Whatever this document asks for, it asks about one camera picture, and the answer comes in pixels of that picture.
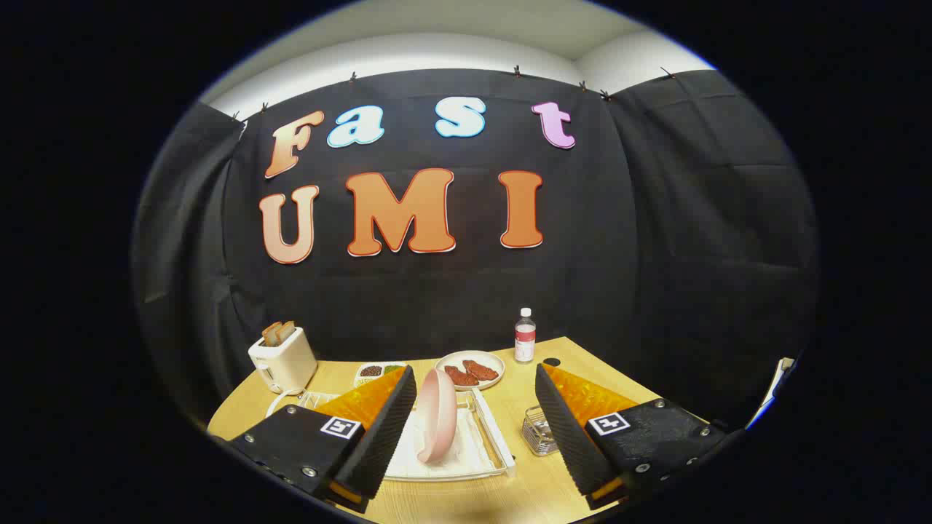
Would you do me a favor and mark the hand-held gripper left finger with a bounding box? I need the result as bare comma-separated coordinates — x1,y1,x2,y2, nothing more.
229,364,418,514

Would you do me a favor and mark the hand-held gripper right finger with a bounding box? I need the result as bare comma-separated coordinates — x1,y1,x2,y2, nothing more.
535,362,729,510

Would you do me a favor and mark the silver wire basket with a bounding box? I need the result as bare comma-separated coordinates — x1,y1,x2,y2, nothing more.
521,405,561,457

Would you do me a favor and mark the pink plate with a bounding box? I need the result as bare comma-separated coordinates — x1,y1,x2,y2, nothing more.
416,368,459,465

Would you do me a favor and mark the white wire dish rack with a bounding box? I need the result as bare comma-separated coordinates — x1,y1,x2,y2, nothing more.
266,386,518,483

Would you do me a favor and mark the white divided condiment dish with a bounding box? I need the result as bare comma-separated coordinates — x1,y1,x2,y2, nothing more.
354,362,407,388

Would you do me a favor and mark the white plate with meat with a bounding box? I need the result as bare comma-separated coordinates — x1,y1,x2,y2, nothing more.
435,351,505,392

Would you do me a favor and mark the white drip tray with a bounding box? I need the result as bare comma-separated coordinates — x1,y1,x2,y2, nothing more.
386,408,503,481

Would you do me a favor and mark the clear bottle with red label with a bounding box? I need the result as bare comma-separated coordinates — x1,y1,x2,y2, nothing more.
514,307,537,364

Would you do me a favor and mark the white toaster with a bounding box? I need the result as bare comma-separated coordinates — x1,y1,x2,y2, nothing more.
248,326,319,395

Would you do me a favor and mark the black backdrop cloth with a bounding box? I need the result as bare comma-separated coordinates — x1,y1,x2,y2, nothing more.
131,69,822,437

